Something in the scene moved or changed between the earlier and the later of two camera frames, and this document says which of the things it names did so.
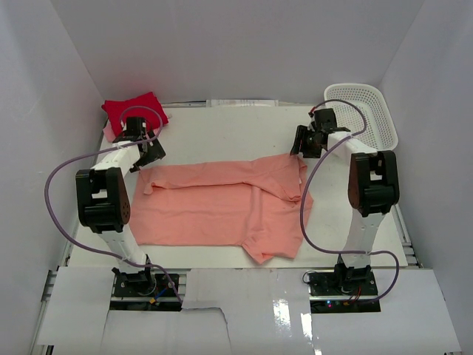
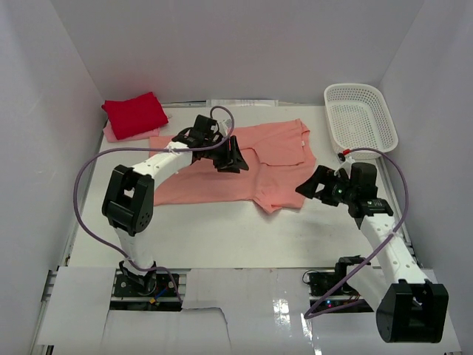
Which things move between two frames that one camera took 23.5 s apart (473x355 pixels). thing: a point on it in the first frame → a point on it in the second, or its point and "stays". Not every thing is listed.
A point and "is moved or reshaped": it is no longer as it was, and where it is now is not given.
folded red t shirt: (114, 109) stays
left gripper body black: (154, 152) → (220, 156)
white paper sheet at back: (240, 103) stays
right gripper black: (302, 133) → (310, 187)
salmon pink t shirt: (254, 203) is moved or reshaped
